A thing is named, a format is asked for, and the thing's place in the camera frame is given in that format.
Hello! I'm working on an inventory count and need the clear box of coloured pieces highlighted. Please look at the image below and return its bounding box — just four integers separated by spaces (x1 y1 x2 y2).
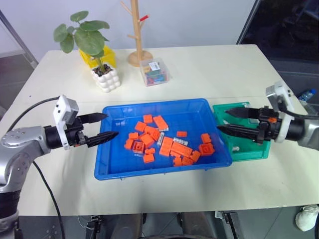
139 57 171 87

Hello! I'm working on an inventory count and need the plastic water bottle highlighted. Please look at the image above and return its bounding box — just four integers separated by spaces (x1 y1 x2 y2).
297 89 319 113

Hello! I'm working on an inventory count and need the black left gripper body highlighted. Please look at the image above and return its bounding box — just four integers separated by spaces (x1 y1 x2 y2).
65 116 89 148

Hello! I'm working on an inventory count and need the orange plastic square housing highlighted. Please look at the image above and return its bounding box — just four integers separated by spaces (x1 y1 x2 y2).
132 140 146 153

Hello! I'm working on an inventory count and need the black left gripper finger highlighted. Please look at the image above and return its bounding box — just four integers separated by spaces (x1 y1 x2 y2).
77 112 109 124
85 131 119 148

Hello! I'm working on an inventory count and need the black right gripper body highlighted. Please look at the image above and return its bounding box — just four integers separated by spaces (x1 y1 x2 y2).
256 106 283 145

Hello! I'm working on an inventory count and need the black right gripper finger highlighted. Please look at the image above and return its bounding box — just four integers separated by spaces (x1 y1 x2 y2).
216 124 261 142
225 107 261 120

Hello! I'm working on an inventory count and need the large long orange block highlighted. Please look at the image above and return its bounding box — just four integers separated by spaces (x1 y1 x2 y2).
170 142 194 158

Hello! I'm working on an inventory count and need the green leafy plant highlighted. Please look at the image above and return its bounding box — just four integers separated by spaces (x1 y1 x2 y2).
53 10 111 71

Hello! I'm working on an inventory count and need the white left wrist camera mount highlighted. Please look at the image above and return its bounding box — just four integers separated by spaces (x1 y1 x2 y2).
52 94 80 150

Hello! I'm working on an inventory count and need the wooden branch rack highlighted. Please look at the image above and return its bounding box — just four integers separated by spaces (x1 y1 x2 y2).
120 0 154 68

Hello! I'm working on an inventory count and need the green plastic tray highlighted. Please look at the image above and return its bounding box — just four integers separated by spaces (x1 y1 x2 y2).
212 101 273 163

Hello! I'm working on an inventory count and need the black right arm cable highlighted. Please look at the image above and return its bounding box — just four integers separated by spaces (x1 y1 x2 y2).
278 99 319 118

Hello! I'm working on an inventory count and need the yellow plastic box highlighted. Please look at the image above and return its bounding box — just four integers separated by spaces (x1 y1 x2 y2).
79 44 117 69

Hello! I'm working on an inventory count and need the white bubble plant pot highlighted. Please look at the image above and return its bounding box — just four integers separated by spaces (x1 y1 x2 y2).
90 64 122 94

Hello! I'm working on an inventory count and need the dark glass panel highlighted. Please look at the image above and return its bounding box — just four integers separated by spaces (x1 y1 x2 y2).
236 0 319 75

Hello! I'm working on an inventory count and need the blue plastic bin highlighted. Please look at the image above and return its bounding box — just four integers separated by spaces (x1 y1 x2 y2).
94 98 234 181

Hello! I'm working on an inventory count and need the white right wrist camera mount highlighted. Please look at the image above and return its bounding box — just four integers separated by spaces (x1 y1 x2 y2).
265 80 296 144

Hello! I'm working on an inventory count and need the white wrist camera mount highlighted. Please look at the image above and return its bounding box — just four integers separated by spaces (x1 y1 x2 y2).
52 94 80 150
265 80 296 144

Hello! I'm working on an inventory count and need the white shoe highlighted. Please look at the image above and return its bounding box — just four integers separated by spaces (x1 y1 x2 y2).
295 204 319 233

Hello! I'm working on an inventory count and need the grey metal frame bar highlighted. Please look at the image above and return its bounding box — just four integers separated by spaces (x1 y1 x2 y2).
0 9 39 68

